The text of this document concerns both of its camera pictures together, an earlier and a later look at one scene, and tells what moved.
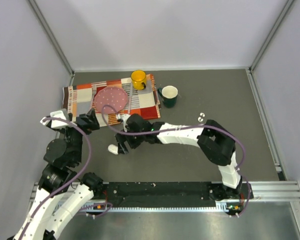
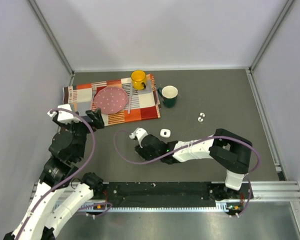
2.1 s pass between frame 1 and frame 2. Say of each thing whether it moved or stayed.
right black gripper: moved
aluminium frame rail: stayed
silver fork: stayed
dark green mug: stayed
